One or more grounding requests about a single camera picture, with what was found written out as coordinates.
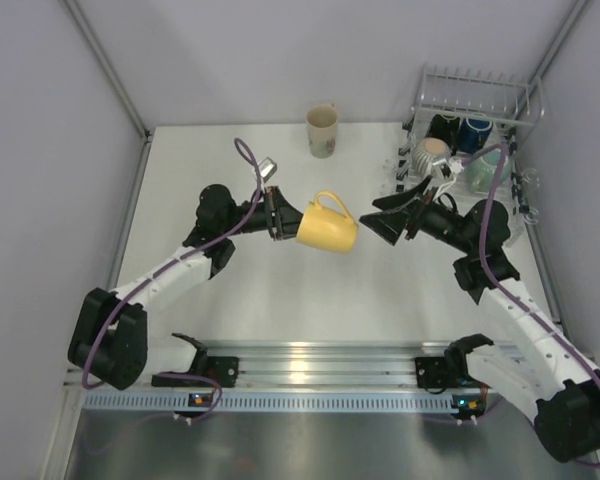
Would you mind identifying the teal green mug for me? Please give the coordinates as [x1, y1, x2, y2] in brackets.
[465, 146, 501, 193]

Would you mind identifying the perforated cable duct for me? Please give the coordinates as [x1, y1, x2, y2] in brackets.
[83, 391, 458, 414]

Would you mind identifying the yellow mug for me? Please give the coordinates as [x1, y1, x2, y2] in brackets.
[296, 190, 359, 254]

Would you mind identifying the grey striped mug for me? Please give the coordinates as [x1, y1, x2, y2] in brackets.
[411, 137, 451, 178]

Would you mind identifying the clear dish rack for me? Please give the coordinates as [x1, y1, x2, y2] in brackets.
[380, 65, 545, 247]

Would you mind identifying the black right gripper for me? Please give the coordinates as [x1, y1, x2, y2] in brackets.
[360, 176, 475, 256]

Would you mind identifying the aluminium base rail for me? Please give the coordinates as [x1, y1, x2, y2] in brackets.
[64, 339, 556, 391]

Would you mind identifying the dark blue mug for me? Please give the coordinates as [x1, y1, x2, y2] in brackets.
[456, 117, 493, 154]

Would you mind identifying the right aluminium frame post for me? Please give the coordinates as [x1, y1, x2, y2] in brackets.
[522, 0, 593, 97]

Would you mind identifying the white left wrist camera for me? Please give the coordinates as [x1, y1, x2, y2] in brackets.
[257, 157, 278, 184]

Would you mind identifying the left aluminium frame post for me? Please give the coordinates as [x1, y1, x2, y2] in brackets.
[59, 0, 151, 141]

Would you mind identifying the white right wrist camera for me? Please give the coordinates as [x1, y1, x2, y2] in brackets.
[427, 157, 464, 199]

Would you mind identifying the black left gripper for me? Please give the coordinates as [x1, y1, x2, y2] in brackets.
[221, 186, 320, 240]

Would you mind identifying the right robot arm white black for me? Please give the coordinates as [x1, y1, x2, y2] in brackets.
[360, 179, 600, 465]

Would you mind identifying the tall beige floral cup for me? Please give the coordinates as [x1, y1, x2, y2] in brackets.
[306, 104, 339, 159]

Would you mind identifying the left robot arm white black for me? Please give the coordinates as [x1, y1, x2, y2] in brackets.
[67, 184, 303, 390]

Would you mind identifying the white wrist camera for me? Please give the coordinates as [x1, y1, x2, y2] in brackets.
[257, 157, 278, 184]
[427, 157, 464, 199]

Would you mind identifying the black mug cream inside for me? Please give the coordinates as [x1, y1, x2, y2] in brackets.
[426, 114, 460, 150]

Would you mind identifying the aluminium frame post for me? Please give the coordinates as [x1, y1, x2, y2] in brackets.
[522, 0, 593, 97]
[59, 0, 151, 141]

